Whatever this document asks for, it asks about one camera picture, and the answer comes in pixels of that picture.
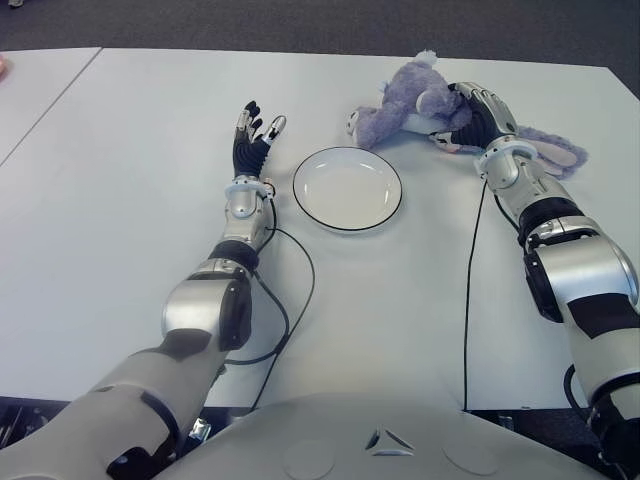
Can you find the grey robot torso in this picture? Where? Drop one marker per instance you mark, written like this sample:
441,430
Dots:
320,440

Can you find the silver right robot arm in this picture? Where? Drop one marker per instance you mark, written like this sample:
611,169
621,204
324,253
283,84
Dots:
580,270

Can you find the white plate with black rim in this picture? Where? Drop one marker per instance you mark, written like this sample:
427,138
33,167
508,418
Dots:
345,190

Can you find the small metal bracket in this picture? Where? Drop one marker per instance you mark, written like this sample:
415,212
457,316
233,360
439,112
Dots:
198,431

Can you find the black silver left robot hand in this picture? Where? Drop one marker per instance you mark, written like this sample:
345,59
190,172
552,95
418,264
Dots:
247,155

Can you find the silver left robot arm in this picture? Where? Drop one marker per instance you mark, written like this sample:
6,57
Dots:
200,310

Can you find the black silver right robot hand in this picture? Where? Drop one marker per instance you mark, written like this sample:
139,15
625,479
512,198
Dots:
487,120

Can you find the purple plush bunny doll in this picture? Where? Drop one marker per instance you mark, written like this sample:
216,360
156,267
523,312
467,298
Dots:
400,100

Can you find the white shoe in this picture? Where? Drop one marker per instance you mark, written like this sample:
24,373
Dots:
14,3

